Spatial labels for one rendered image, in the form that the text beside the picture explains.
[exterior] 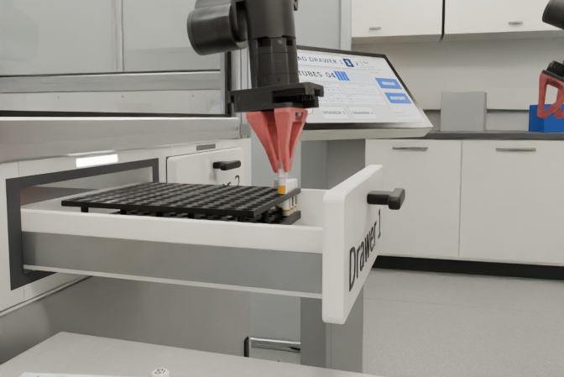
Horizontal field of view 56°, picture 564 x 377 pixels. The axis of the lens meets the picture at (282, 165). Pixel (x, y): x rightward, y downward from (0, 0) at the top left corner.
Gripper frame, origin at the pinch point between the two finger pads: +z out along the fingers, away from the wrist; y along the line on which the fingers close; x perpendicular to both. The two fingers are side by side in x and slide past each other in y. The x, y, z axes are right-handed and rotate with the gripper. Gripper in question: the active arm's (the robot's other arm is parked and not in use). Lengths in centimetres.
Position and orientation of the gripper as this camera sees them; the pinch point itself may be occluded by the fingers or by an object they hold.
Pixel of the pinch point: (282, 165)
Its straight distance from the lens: 63.2
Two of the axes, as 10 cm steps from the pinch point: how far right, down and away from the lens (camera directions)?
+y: 9.4, -0.6, -3.4
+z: 0.8, 10.0, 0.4
